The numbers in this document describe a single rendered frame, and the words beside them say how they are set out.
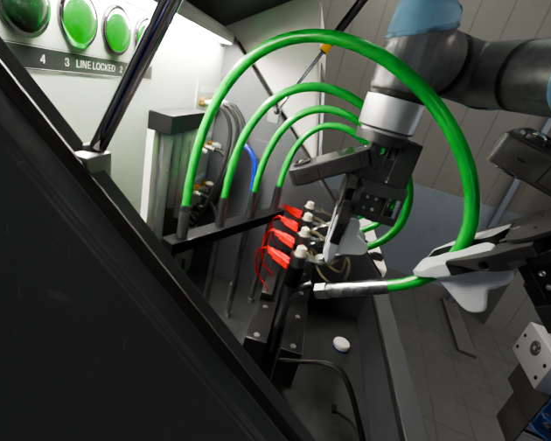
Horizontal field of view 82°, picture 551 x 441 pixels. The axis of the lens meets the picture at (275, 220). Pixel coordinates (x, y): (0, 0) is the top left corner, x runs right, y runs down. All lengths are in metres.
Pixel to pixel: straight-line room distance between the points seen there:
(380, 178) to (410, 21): 0.18
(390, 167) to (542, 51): 0.19
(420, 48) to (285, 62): 0.44
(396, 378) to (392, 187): 0.36
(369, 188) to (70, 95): 0.36
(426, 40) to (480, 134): 2.47
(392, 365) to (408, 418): 0.11
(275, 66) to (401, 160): 0.46
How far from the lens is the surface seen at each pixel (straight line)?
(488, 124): 2.90
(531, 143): 0.31
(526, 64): 0.44
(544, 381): 0.96
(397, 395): 0.64
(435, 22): 0.45
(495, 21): 2.93
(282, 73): 0.82
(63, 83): 0.40
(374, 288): 0.40
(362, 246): 0.49
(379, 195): 0.45
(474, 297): 0.36
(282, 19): 0.84
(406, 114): 0.44
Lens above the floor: 1.37
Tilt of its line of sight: 23 degrees down
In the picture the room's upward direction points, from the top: 15 degrees clockwise
